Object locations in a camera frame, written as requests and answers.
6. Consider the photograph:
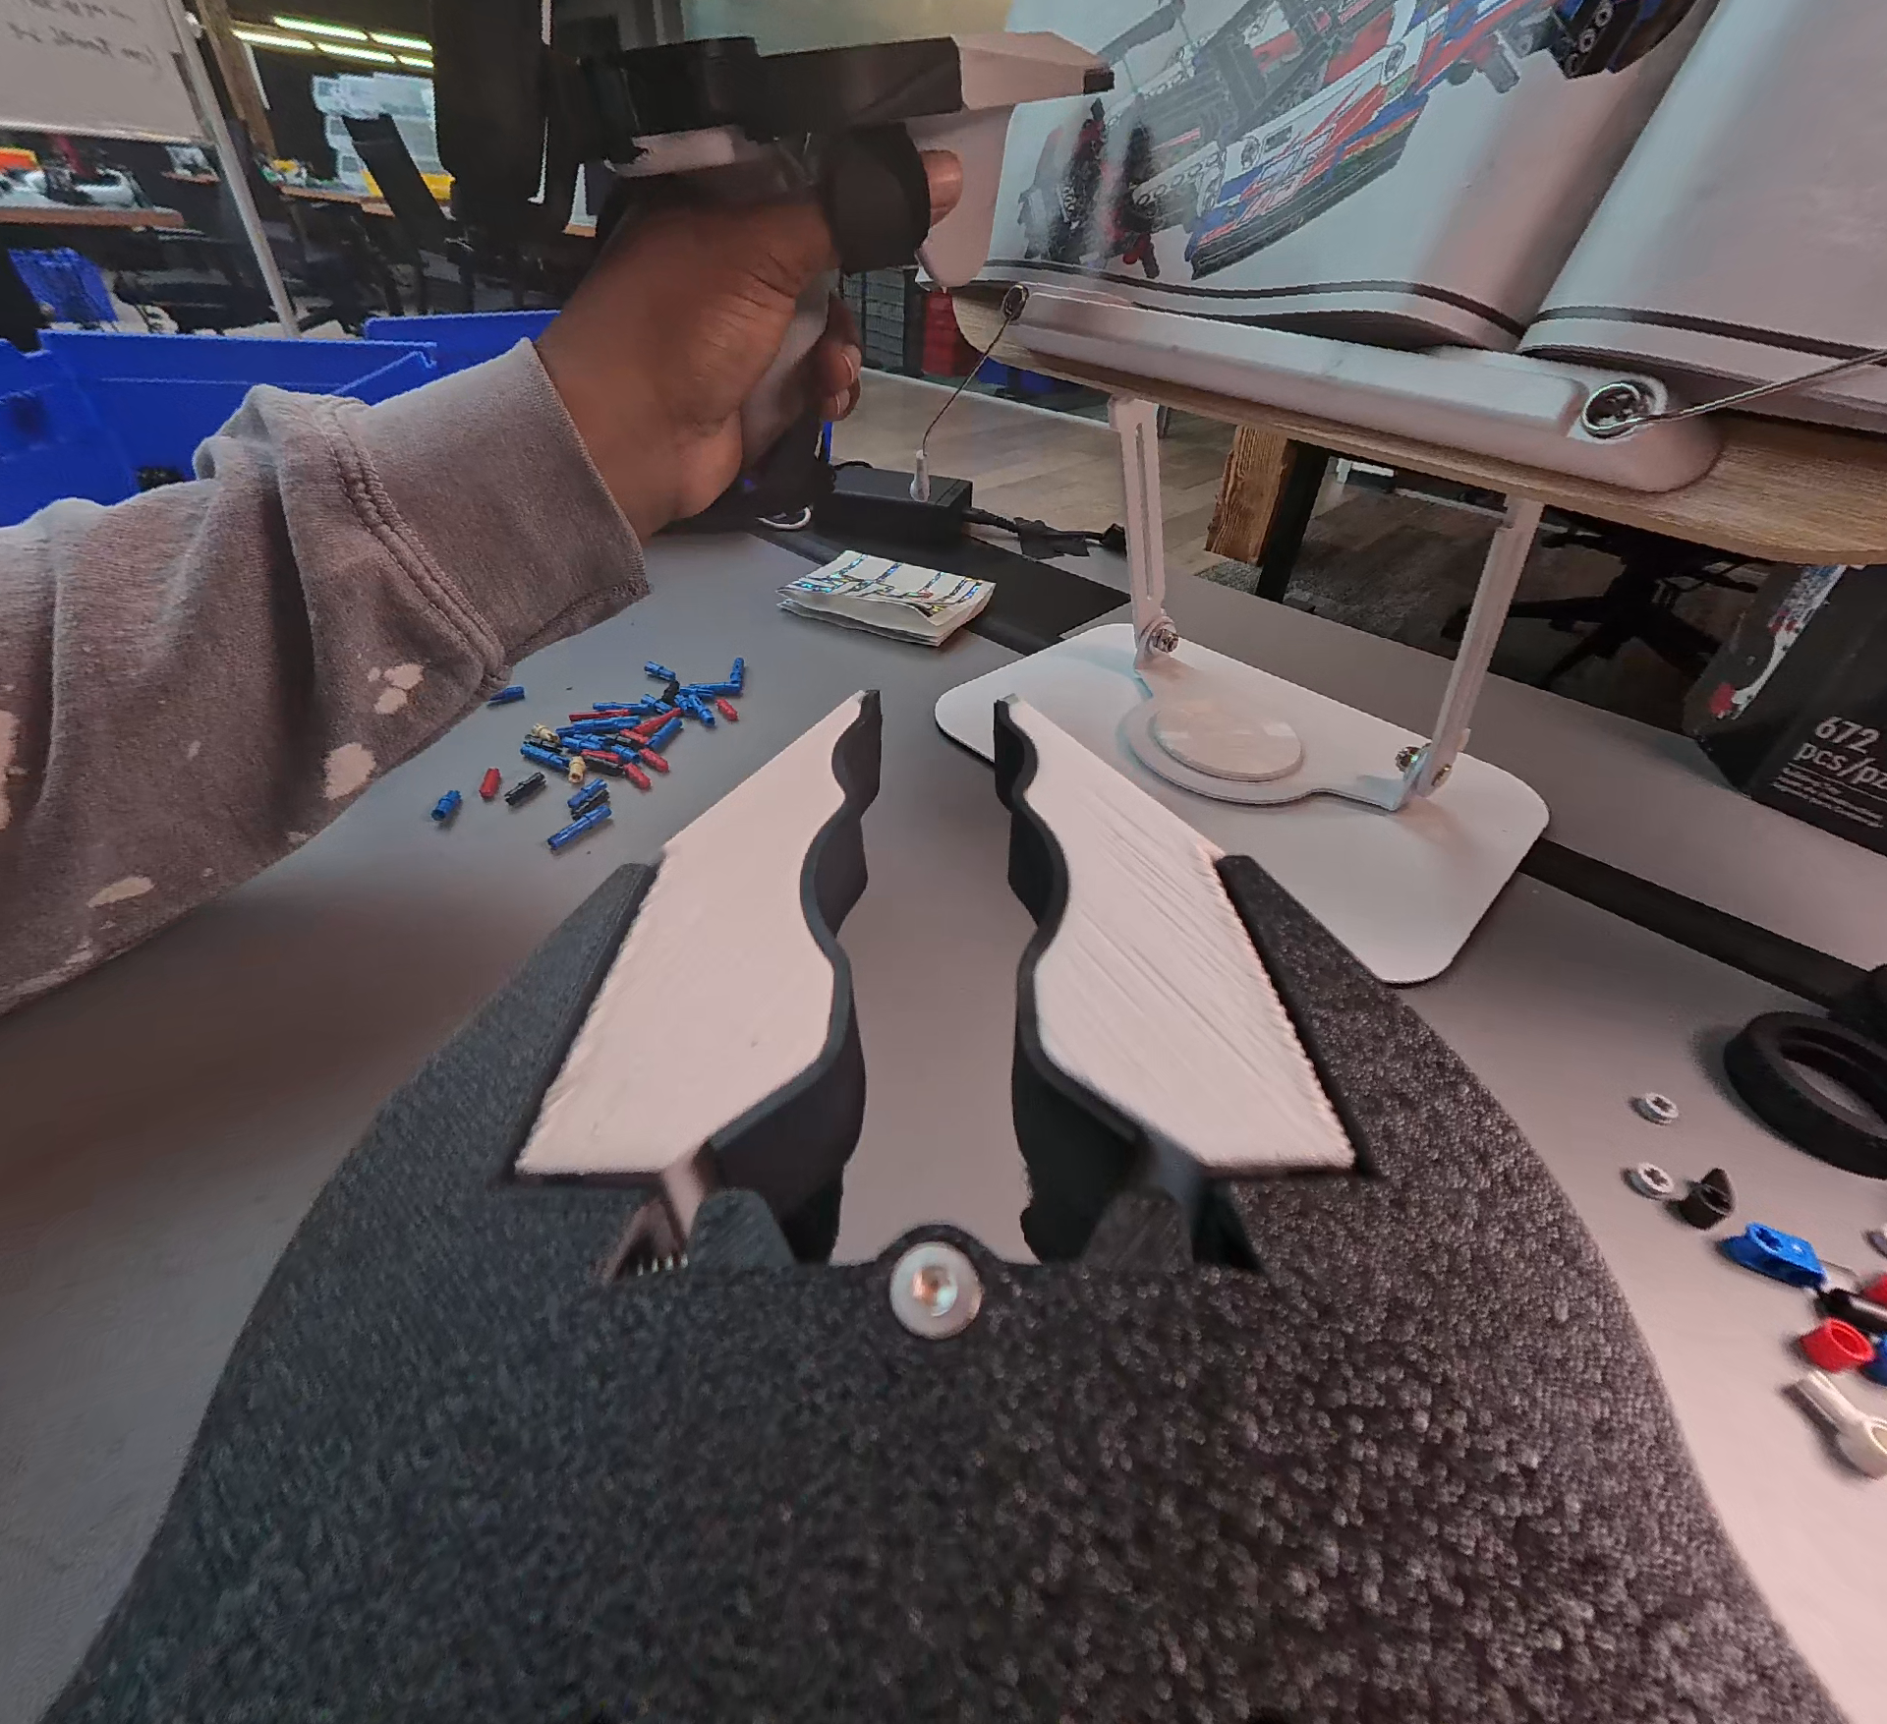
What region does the grey desk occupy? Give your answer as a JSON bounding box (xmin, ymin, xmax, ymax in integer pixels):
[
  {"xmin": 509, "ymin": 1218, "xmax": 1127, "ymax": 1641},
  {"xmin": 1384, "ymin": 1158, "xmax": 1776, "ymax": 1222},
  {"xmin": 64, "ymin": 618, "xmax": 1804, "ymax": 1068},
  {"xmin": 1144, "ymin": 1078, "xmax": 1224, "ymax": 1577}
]
[{"xmin": 0, "ymin": 368, "xmax": 1887, "ymax": 1724}]

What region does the black cable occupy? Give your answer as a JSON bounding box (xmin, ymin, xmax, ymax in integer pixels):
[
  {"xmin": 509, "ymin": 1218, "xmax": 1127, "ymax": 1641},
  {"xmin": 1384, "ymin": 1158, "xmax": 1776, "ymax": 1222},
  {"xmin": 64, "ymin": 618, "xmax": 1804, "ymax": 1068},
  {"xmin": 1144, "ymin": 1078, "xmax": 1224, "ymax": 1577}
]
[{"xmin": 965, "ymin": 507, "xmax": 1130, "ymax": 566}]

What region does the blue plastic crate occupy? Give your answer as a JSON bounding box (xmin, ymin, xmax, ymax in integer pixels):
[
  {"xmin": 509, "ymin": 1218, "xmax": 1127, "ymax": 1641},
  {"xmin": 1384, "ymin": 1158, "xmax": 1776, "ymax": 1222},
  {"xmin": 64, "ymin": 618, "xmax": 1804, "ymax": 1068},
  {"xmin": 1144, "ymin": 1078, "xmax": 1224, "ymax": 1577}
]
[{"xmin": 4, "ymin": 246, "xmax": 123, "ymax": 333}]

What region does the white toy connector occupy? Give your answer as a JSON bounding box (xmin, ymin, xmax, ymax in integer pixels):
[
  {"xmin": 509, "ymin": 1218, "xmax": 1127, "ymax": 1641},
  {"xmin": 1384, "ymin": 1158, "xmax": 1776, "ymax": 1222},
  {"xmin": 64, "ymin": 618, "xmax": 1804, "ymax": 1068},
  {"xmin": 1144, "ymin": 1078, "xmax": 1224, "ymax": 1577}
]
[{"xmin": 1790, "ymin": 1374, "xmax": 1887, "ymax": 1480}]

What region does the toy sticker sheet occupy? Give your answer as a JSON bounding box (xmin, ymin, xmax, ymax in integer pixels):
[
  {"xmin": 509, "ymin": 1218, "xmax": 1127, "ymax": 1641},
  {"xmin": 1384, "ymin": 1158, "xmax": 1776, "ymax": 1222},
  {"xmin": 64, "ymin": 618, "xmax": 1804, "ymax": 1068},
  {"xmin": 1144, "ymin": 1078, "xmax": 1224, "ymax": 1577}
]
[{"xmin": 777, "ymin": 549, "xmax": 998, "ymax": 649}]

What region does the black rubber toy tyre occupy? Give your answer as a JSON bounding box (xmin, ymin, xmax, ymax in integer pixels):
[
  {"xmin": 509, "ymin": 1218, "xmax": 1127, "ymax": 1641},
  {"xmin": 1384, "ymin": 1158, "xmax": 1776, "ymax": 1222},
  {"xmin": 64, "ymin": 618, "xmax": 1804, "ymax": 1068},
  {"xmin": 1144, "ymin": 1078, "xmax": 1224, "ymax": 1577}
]
[{"xmin": 1722, "ymin": 1006, "xmax": 1887, "ymax": 1179}]

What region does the pile of small toy pins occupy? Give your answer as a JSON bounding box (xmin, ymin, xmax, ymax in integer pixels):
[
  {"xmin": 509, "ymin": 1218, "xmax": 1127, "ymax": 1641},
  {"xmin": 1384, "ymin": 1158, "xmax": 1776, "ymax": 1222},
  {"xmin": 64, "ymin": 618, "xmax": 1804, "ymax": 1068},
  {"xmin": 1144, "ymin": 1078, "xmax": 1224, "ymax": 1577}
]
[{"xmin": 426, "ymin": 658, "xmax": 748, "ymax": 857}]

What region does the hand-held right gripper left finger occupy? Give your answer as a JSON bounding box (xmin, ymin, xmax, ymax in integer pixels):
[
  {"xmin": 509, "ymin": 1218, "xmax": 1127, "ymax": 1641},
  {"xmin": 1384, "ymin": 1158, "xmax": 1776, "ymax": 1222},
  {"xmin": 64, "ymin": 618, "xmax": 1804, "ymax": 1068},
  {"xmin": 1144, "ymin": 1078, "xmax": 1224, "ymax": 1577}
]
[{"xmin": 514, "ymin": 689, "xmax": 883, "ymax": 1266}]

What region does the white metal book stand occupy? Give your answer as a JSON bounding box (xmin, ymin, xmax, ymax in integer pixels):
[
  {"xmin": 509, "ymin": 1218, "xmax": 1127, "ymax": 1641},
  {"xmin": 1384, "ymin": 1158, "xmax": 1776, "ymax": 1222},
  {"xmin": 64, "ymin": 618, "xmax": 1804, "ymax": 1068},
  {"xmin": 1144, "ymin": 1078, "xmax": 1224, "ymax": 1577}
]
[{"xmin": 934, "ymin": 284, "xmax": 1887, "ymax": 990}]

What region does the black power adapter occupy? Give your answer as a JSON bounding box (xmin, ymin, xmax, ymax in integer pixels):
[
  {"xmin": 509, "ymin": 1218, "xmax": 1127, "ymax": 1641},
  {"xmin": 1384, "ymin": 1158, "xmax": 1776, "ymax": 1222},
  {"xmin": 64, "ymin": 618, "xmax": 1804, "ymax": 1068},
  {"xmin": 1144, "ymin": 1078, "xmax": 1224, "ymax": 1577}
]
[{"xmin": 823, "ymin": 464, "xmax": 978, "ymax": 534}]

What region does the large blue plastic bin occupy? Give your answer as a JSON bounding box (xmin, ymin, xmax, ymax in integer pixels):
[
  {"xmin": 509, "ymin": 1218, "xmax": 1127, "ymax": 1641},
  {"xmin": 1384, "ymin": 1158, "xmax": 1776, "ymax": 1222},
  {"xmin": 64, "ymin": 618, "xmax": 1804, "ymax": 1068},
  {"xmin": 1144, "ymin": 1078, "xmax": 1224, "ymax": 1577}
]
[{"xmin": 0, "ymin": 332, "xmax": 443, "ymax": 532}]

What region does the person's left hand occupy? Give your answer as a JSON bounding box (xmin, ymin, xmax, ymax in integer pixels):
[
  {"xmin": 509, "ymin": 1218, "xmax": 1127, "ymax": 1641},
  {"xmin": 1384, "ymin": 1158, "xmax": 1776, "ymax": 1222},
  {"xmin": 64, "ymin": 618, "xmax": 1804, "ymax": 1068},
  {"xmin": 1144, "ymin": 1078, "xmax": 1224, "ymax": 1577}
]
[{"xmin": 537, "ymin": 150, "xmax": 970, "ymax": 542}]

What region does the person's left forearm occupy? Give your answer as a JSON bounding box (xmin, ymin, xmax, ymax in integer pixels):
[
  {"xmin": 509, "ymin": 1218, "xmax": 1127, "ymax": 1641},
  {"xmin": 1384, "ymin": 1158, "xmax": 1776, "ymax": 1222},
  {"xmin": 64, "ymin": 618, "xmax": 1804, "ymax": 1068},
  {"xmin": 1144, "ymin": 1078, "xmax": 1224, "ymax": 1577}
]
[{"xmin": 0, "ymin": 345, "xmax": 652, "ymax": 1019}]

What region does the black upright post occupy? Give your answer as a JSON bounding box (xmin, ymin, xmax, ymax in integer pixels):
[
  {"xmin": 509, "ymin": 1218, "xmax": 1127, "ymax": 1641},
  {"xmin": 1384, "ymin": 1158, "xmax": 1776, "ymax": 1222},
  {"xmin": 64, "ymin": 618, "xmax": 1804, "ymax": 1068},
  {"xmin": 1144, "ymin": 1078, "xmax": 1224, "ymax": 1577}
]
[{"xmin": 425, "ymin": 0, "xmax": 558, "ymax": 240}]

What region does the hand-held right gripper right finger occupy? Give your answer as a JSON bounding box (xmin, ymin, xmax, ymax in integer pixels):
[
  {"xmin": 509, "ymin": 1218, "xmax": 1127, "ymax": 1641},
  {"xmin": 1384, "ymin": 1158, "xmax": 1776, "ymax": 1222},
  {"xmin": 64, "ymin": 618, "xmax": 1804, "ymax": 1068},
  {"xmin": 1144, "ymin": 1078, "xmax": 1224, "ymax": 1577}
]
[{"xmin": 994, "ymin": 697, "xmax": 1356, "ymax": 1264}]

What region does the blue toy connector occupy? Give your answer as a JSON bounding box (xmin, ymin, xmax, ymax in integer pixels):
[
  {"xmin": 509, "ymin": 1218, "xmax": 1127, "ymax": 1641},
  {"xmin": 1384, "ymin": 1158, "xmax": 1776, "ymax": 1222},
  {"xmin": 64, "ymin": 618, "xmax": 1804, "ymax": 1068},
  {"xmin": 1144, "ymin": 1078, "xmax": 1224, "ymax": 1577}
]
[{"xmin": 1722, "ymin": 1222, "xmax": 1828, "ymax": 1291}]

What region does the black toy set box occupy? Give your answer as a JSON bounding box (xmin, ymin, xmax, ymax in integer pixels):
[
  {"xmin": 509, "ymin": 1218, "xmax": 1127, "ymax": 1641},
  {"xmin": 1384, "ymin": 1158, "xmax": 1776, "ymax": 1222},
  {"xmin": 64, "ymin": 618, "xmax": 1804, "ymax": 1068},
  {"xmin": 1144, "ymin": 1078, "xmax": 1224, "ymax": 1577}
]
[{"xmin": 1683, "ymin": 561, "xmax": 1887, "ymax": 861}]

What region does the toy car instruction booklet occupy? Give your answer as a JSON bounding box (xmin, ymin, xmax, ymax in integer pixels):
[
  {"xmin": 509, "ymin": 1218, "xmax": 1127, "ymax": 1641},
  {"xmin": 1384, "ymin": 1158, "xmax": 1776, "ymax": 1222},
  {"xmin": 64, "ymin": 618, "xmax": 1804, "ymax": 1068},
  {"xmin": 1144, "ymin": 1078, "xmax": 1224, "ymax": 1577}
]
[{"xmin": 984, "ymin": 0, "xmax": 1887, "ymax": 396}]

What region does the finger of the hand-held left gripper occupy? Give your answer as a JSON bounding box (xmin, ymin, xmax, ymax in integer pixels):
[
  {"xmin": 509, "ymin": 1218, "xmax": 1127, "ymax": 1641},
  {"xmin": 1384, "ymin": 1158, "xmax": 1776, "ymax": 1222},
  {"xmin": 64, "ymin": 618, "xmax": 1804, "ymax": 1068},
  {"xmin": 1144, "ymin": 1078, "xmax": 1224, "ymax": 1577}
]
[{"xmin": 911, "ymin": 37, "xmax": 1118, "ymax": 291}]

